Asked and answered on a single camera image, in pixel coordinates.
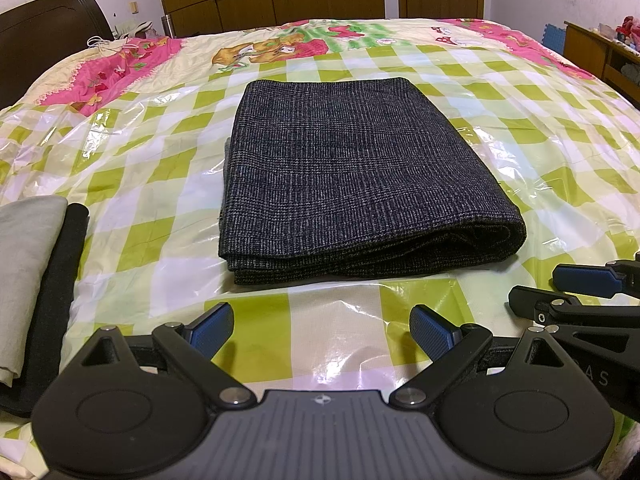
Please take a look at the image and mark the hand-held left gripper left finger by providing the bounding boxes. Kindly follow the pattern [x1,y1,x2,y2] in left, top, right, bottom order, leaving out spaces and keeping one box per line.
[77,302,256,408]

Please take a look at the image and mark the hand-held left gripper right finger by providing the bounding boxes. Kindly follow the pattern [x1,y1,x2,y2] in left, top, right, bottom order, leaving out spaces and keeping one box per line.
[390,305,561,408]

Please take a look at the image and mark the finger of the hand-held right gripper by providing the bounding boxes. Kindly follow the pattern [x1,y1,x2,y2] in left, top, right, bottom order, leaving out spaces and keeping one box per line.
[509,285,640,333]
[552,259,640,306]

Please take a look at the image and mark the dark grey plaid pants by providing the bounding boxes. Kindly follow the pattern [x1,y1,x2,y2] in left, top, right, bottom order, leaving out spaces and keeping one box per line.
[218,76,526,288]

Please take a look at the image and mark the folded black cloth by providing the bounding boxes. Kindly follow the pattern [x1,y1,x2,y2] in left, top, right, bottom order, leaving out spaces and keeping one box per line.
[0,203,91,416]

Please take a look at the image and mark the folded grey cloth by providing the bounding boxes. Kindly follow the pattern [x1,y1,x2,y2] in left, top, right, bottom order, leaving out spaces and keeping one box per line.
[0,195,68,388]

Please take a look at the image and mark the wooden side cabinet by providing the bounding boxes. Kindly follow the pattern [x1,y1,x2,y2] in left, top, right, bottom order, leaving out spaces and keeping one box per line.
[564,21,640,98]

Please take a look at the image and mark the blue foam mat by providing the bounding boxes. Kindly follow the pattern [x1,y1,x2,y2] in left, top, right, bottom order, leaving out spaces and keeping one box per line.
[540,24,568,53]

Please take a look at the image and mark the red plush toy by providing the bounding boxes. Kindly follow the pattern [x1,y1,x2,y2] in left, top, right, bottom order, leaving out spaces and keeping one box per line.
[615,14,640,52]

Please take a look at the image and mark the printed checkered blanket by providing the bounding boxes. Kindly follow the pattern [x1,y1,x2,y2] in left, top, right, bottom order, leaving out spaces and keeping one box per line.
[0,17,640,480]

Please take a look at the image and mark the white crumpled cloth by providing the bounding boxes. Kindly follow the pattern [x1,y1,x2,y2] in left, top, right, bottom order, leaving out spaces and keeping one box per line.
[114,20,157,41]

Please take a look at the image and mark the dark wooden headboard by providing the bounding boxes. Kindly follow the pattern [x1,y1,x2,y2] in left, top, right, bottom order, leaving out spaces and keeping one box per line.
[0,0,116,111]

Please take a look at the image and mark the white cable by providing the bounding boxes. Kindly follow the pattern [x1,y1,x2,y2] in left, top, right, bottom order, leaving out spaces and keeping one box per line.
[87,34,140,57]

